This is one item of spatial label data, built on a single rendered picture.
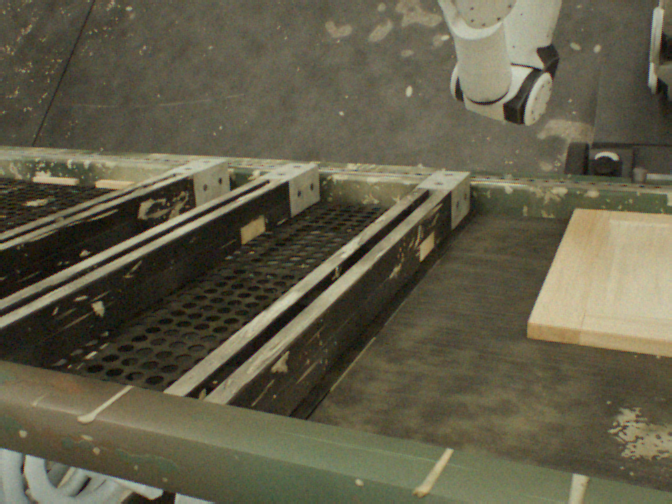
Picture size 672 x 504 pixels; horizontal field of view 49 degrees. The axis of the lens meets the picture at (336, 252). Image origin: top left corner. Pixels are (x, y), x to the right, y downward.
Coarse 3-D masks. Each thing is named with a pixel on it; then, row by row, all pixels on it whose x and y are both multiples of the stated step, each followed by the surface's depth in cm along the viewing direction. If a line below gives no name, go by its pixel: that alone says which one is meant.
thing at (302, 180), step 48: (240, 192) 122; (288, 192) 130; (144, 240) 100; (192, 240) 104; (240, 240) 116; (48, 288) 84; (96, 288) 86; (144, 288) 94; (0, 336) 74; (48, 336) 80; (96, 336) 87
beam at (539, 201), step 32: (0, 160) 173; (32, 160) 169; (64, 160) 166; (256, 160) 157; (288, 160) 156; (320, 192) 143; (352, 192) 140; (384, 192) 137; (480, 192) 130; (512, 192) 128; (544, 192) 126; (576, 192) 124; (608, 192) 122; (640, 192) 121
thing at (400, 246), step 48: (432, 192) 120; (384, 240) 95; (336, 288) 80; (384, 288) 91; (240, 336) 69; (288, 336) 69; (336, 336) 78; (192, 384) 61; (240, 384) 61; (288, 384) 68
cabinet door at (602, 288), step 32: (576, 224) 116; (608, 224) 116; (640, 224) 115; (576, 256) 102; (608, 256) 103; (640, 256) 102; (544, 288) 92; (576, 288) 91; (608, 288) 92; (640, 288) 91; (544, 320) 83; (576, 320) 82; (608, 320) 82; (640, 320) 82; (640, 352) 79
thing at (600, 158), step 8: (608, 152) 141; (592, 160) 141; (600, 160) 136; (608, 160) 136; (616, 160) 139; (592, 168) 140; (600, 168) 136; (608, 168) 135; (616, 168) 139; (608, 176) 136; (616, 176) 138; (648, 176) 137; (656, 176) 137; (664, 176) 136
